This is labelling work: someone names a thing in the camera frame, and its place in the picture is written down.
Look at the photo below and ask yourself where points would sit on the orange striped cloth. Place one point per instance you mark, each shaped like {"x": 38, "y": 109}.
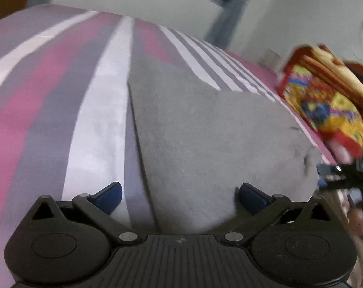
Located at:
{"x": 346, "y": 75}

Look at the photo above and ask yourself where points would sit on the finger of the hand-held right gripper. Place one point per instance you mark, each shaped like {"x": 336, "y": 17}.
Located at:
{"x": 331, "y": 175}

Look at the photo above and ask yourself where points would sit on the colourful patchwork print blanket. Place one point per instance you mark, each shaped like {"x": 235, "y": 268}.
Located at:
{"x": 325, "y": 108}

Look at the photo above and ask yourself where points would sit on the white pillow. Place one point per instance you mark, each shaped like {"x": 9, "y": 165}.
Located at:
{"x": 340, "y": 151}

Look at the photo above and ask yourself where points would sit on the grey curtain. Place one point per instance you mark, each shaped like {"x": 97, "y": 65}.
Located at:
{"x": 229, "y": 15}

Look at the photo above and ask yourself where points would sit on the pink grey striped bedsheet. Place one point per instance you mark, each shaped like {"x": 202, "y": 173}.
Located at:
{"x": 49, "y": 96}

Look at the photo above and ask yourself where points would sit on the white wall socket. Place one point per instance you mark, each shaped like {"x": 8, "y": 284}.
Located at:
{"x": 272, "y": 57}

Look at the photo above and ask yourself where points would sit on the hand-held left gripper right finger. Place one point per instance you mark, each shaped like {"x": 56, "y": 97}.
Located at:
{"x": 252, "y": 199}

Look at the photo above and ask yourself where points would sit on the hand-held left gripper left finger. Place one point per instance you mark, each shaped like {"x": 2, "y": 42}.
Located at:
{"x": 110, "y": 199}

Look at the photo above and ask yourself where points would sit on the person's right hand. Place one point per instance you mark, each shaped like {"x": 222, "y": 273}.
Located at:
{"x": 358, "y": 220}

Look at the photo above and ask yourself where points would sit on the grey pants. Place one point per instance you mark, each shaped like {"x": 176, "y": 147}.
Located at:
{"x": 205, "y": 144}

